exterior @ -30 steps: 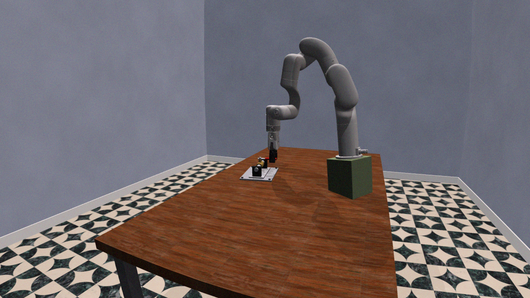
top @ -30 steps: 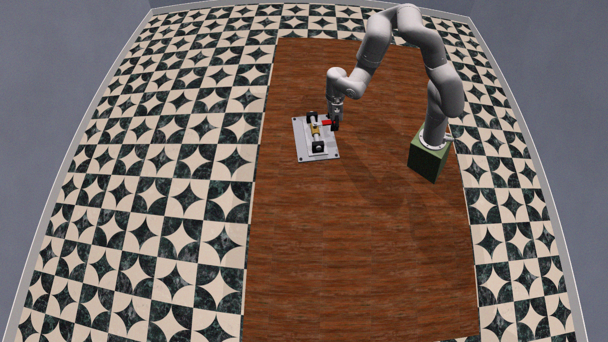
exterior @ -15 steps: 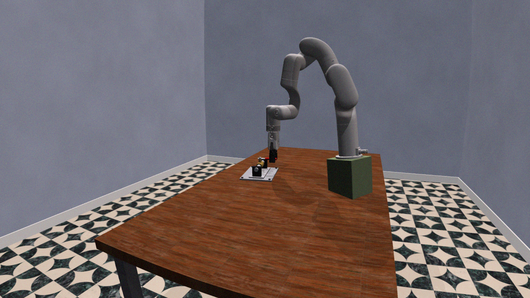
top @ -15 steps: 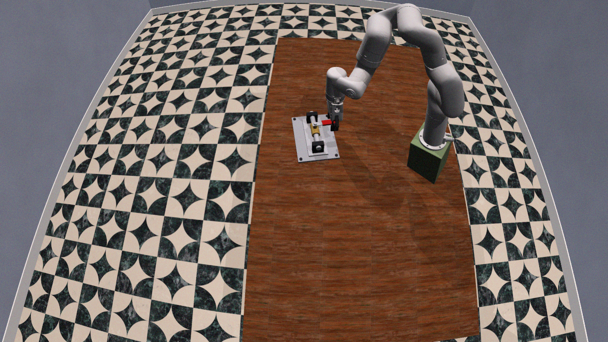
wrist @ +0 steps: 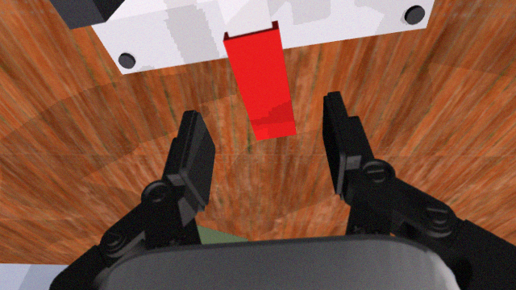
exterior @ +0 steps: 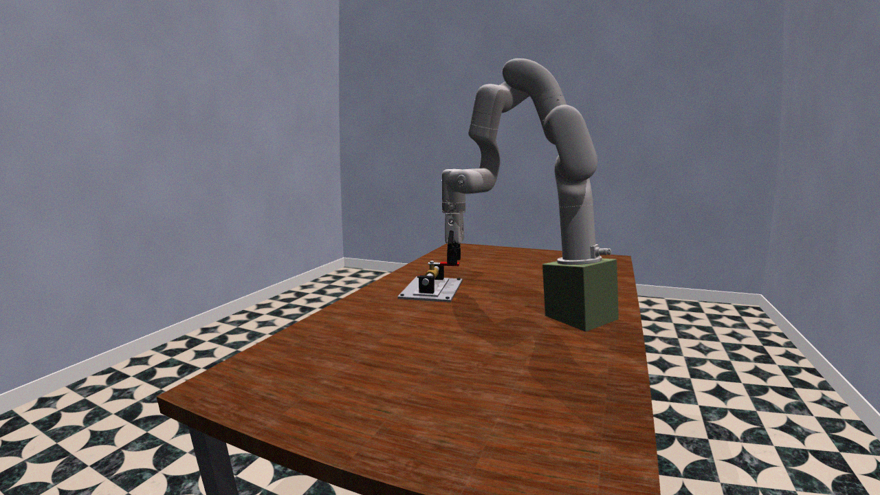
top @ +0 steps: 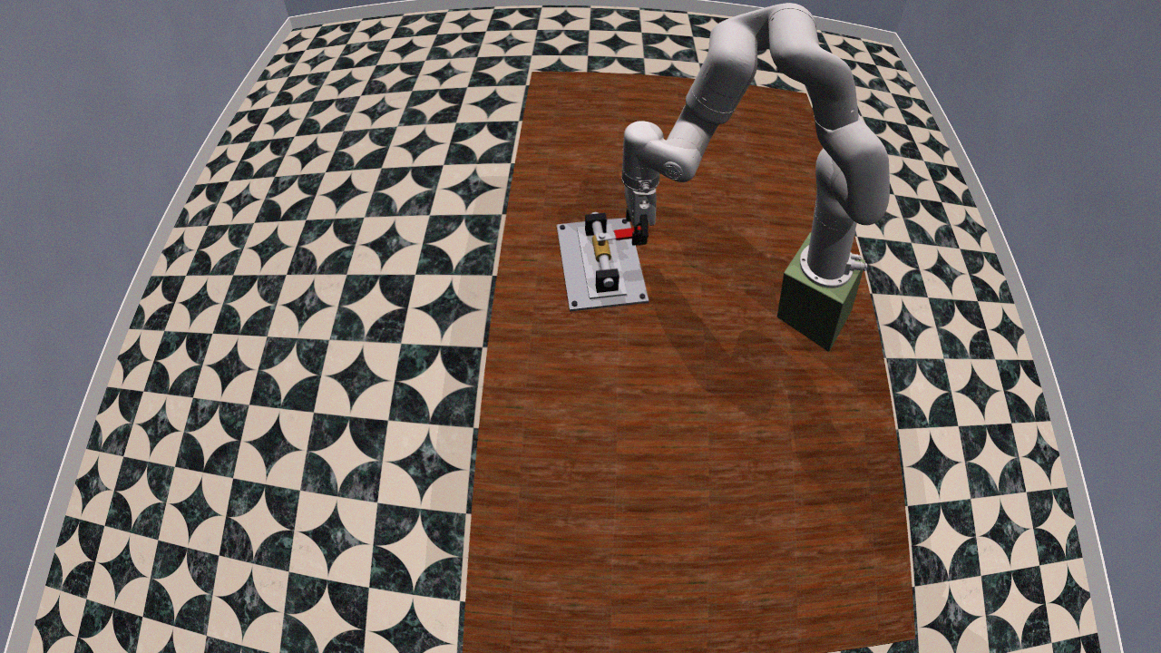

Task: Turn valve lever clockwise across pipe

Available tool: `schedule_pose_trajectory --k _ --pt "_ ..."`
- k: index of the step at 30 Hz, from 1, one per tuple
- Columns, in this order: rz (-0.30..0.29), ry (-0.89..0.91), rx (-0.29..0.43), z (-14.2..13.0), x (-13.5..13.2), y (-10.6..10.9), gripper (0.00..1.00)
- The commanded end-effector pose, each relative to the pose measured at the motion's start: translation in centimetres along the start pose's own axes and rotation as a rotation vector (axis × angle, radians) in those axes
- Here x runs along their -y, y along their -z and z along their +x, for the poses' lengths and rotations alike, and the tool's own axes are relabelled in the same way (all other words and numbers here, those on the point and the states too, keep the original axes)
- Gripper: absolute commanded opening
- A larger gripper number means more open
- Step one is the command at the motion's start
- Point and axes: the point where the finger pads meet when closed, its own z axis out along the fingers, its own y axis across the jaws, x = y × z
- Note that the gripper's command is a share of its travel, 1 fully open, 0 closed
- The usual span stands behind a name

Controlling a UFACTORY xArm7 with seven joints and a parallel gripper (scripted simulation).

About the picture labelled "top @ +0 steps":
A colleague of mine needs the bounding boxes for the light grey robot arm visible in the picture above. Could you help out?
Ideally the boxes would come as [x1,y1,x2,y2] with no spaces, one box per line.
[622,3,890,288]

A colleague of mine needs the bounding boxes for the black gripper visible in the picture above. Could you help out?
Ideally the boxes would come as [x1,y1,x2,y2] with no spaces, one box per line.
[622,180,658,246]

